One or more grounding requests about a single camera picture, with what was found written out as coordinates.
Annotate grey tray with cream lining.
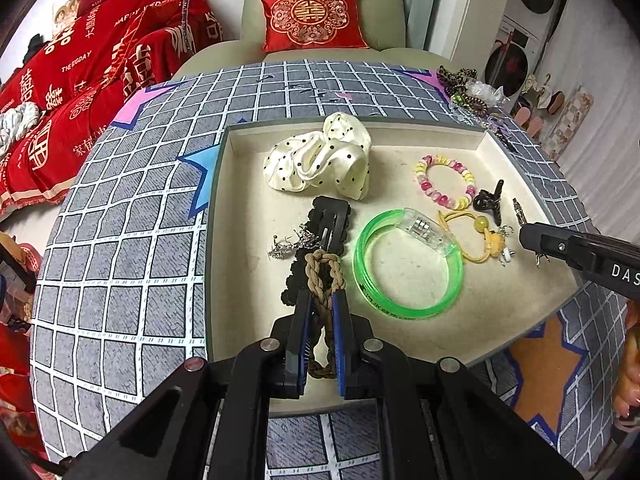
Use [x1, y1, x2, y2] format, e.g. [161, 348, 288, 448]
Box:
[204, 119, 596, 418]

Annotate large black hair claw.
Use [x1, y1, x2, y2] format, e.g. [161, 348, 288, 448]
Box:
[282, 196, 354, 308]

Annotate silver earrings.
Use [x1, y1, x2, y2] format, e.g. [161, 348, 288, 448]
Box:
[267, 232, 296, 261]

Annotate pink slipper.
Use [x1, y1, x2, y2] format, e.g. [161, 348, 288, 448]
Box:
[515, 105, 543, 134]

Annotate speckled beige mat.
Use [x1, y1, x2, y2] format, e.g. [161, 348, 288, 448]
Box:
[545, 85, 594, 161]

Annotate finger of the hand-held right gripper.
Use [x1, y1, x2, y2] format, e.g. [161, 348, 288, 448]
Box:
[519, 222, 601, 273]

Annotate yellow flower hair tie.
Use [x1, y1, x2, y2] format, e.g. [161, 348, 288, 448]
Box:
[439, 209, 516, 263]

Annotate brown slipper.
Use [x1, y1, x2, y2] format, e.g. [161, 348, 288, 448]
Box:
[537, 87, 566, 114]

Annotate small black hair claw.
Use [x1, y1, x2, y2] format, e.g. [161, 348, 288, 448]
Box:
[472, 180, 506, 225]

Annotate red embroidered cushion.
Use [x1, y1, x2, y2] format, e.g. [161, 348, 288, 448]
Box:
[258, 0, 370, 53]

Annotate white grey knotted cloth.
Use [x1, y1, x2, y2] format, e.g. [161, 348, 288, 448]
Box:
[0, 102, 41, 156]

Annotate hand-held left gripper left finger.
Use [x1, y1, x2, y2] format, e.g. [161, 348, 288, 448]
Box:
[60, 289, 321, 480]

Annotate brown braided hair tie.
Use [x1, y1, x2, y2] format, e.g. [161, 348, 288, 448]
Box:
[304, 251, 346, 380]

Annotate grey checked table cloth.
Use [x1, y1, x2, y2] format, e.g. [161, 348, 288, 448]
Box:
[30, 59, 618, 480]

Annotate cream polka dot scrunchie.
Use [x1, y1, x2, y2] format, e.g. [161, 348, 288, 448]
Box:
[263, 112, 372, 198]

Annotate person's right hand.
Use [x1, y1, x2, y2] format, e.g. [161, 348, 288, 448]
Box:
[612, 300, 640, 431]

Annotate pale blue curtain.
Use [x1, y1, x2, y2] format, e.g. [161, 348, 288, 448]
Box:
[390, 0, 444, 52]

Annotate green transparent bangle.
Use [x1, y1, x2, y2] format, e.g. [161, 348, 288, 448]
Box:
[353, 207, 465, 322]

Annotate silver spiked hair clip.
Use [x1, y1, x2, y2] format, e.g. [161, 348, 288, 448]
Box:
[295, 225, 323, 251]

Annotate white washing machine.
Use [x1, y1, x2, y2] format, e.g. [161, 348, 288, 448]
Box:
[485, 15, 543, 101]

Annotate pink yellow bead bracelet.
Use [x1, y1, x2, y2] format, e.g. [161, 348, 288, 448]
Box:
[415, 154, 478, 211]

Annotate pile of hair accessories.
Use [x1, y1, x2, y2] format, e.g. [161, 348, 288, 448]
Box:
[437, 65, 516, 143]

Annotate pale green armchair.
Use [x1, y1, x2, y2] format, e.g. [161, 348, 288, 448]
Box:
[170, 0, 451, 81]

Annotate silver charm keychain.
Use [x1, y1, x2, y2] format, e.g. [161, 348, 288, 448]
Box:
[512, 198, 551, 267]

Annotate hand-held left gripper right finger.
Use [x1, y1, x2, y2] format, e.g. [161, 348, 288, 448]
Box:
[330, 290, 583, 480]

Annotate red printed blanket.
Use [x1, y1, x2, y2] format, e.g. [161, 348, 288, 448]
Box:
[0, 0, 226, 216]

